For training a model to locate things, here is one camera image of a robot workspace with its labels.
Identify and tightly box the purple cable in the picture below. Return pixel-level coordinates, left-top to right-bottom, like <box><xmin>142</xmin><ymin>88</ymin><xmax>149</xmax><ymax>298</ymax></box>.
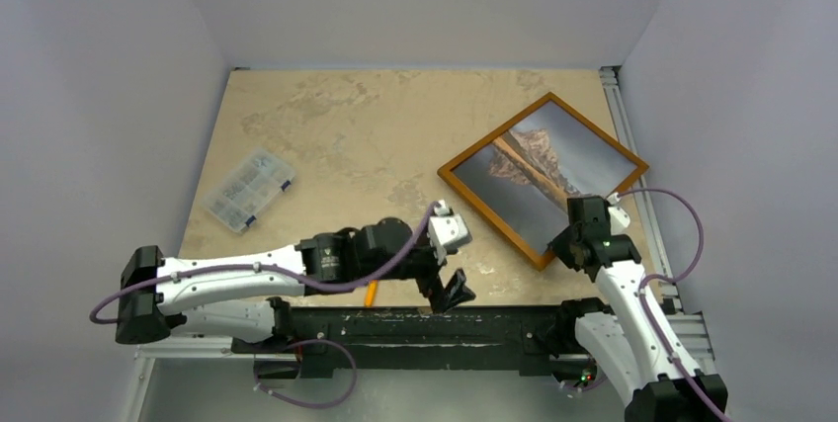
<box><xmin>609</xmin><ymin>187</ymin><xmax>734</xmax><ymax>422</ymax></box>
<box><xmin>89</xmin><ymin>201</ymin><xmax>441</xmax><ymax>326</ymax></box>

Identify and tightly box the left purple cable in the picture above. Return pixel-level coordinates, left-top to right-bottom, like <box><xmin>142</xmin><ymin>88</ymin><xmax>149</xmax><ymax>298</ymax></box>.
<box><xmin>89</xmin><ymin>201</ymin><xmax>441</xmax><ymax>326</ymax></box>

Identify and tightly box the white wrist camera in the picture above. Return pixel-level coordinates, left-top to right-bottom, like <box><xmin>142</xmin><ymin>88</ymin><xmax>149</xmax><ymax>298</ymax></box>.
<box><xmin>427</xmin><ymin>200</ymin><xmax>473</xmax><ymax>266</ymax></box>
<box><xmin>605</xmin><ymin>192</ymin><xmax>631</xmax><ymax>235</ymax></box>

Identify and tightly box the wooden picture frame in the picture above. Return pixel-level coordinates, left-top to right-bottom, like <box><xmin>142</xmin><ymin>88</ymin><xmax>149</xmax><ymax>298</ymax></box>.
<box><xmin>438</xmin><ymin>92</ymin><xmax>649</xmax><ymax>271</ymax></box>

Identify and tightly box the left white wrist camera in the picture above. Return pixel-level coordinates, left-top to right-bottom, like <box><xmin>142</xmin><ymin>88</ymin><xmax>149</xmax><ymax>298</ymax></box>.
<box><xmin>427</xmin><ymin>200</ymin><xmax>473</xmax><ymax>266</ymax></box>

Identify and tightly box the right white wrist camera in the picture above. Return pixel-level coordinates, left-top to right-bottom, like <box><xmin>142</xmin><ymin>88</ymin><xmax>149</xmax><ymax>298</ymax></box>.
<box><xmin>605</xmin><ymin>192</ymin><xmax>631</xmax><ymax>235</ymax></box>

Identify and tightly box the clear plastic organizer box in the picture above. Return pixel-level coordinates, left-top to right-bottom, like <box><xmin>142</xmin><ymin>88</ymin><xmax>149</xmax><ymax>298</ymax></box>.
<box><xmin>202</xmin><ymin>148</ymin><xmax>296</xmax><ymax>234</ymax></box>

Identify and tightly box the aluminium rail frame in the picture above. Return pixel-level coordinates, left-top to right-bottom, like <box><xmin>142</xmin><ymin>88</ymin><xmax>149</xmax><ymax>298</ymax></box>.
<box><xmin>118</xmin><ymin>65</ymin><xmax>716</xmax><ymax>422</ymax></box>

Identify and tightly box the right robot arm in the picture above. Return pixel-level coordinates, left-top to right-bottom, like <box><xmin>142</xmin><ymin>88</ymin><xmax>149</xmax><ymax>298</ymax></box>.
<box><xmin>545</xmin><ymin>194</ymin><xmax>728</xmax><ymax>421</ymax></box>

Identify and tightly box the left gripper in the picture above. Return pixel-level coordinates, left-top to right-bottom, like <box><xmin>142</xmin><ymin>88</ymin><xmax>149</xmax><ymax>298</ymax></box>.
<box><xmin>360</xmin><ymin>232</ymin><xmax>474</xmax><ymax>312</ymax></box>

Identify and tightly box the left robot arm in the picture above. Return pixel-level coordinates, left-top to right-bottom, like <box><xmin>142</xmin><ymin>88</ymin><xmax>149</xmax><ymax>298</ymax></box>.
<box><xmin>115</xmin><ymin>214</ymin><xmax>476</xmax><ymax>352</ymax></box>

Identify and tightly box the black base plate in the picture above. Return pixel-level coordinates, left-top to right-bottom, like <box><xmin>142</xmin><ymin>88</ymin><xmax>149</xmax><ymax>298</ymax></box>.
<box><xmin>231</xmin><ymin>298</ymin><xmax>598</xmax><ymax>385</ymax></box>

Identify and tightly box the yellow handled screwdriver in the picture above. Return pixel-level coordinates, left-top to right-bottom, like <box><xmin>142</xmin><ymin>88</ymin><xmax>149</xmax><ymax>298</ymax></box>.
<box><xmin>364</xmin><ymin>281</ymin><xmax>378</xmax><ymax>307</ymax></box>

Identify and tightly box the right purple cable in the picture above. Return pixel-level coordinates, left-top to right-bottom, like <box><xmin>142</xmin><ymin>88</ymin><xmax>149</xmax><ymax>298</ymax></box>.
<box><xmin>609</xmin><ymin>187</ymin><xmax>734</xmax><ymax>422</ymax></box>

